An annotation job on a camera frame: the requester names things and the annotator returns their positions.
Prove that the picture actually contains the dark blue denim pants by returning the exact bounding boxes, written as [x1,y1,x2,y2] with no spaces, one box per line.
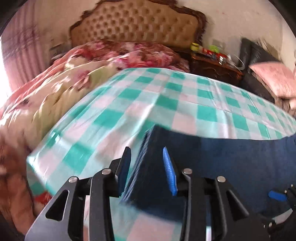
[121,126,295,220]

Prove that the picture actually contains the teal checkered bed sheet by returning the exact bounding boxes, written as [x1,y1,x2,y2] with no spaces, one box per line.
[26,67,296,241]

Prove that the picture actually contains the beige patterned blanket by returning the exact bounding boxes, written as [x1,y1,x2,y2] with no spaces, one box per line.
[274,97,296,118]

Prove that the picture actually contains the pink satin pillow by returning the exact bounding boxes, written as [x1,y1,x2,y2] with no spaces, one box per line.
[249,62,295,99]

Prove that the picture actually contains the pink floral quilt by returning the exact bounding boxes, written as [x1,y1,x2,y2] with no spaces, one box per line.
[1,39,189,235]

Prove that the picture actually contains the black leather armchair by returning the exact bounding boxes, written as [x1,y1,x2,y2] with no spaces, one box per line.
[238,38,282,103]

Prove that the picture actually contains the dark wooden nightstand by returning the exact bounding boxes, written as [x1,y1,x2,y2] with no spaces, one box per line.
[190,53,243,86]

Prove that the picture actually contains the pink curtain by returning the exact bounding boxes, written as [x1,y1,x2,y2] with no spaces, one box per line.
[1,1,47,91]

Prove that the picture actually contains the yellow green jar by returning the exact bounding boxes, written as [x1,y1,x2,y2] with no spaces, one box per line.
[190,43,200,52]

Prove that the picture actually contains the red tin can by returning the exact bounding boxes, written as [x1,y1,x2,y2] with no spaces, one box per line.
[207,49,217,58]

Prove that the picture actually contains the tufted tan leather headboard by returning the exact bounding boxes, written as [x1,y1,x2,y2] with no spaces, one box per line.
[69,0,207,52]

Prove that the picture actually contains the white charging cable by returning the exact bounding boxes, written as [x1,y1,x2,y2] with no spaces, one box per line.
[227,55,247,70]

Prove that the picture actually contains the white wall socket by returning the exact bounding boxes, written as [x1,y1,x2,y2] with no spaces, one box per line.
[212,39,226,49]

